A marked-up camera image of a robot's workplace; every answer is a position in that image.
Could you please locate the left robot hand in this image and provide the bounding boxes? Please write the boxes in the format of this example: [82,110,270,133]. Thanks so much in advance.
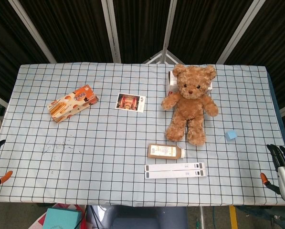
[0,139,13,189]

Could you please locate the brown teddy bear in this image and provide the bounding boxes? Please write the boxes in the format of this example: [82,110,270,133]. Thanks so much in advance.
[161,63,219,146]

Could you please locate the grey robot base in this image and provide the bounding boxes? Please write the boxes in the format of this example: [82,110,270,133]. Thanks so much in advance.
[103,205,189,229]

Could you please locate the small blue cube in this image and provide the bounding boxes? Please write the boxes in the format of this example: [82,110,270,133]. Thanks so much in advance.
[225,130,237,141]

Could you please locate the teal box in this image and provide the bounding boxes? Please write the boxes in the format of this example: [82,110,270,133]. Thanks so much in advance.
[42,207,84,229]

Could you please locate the white metal leg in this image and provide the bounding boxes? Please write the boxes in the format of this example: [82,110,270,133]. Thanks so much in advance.
[199,206,206,229]

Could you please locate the orange snack box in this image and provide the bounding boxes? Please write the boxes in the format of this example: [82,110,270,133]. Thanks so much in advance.
[47,84,99,124]

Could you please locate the blue checked tablecloth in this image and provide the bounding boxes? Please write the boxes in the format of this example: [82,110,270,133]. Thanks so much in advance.
[0,62,285,207]

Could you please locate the long white flat box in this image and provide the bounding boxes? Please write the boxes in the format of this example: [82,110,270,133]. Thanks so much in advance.
[145,169,208,179]
[144,162,206,172]

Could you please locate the brown drink bottle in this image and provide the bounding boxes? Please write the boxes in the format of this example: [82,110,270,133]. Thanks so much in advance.
[147,143,187,159]

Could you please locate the photo postcard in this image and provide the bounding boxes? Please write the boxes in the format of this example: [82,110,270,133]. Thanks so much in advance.
[115,93,147,113]

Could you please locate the white cardboard box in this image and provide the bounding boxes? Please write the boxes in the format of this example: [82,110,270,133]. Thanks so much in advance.
[165,70,214,96]

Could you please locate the white triangular frame foot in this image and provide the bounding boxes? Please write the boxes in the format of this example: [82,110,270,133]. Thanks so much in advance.
[142,49,184,65]

